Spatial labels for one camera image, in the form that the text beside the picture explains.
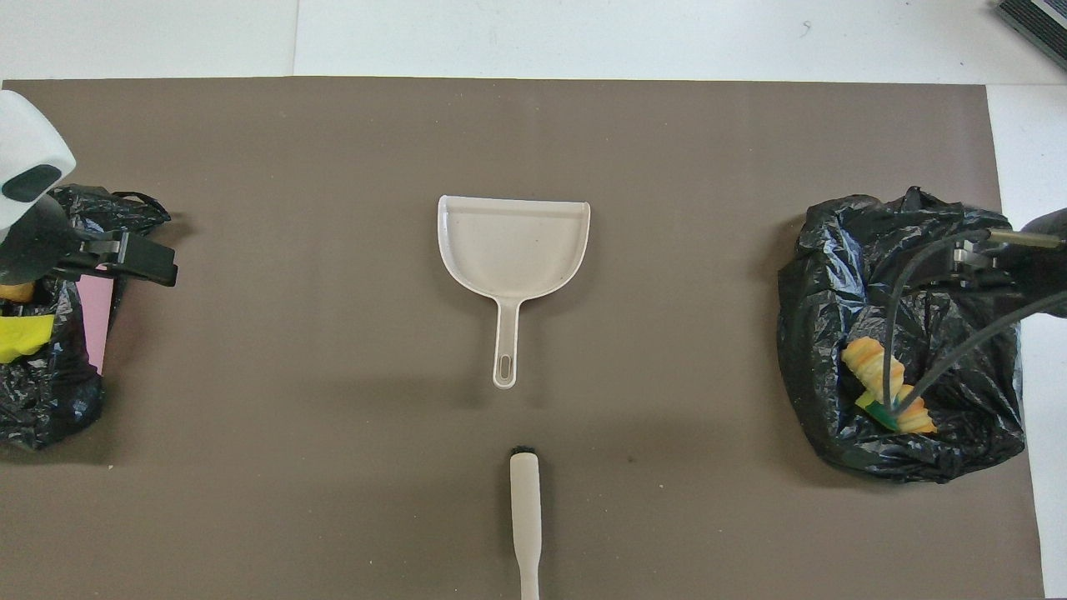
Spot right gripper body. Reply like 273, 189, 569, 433
996, 236, 1067, 319

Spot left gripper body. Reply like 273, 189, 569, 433
0, 89, 86, 286

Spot beige plastic dustpan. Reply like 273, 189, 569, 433
437, 195, 592, 391

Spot beige brush with black bristles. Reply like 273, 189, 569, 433
508, 445, 544, 600

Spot pink bin corner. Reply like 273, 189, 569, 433
80, 275, 118, 375

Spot black plastic trash bag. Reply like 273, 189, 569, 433
776, 186, 1027, 485
0, 184, 173, 451

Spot dark ridged device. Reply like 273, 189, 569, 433
994, 0, 1067, 48

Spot brown table mat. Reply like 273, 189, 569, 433
0, 77, 1047, 600

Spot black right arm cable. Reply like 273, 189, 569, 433
881, 228, 1067, 418

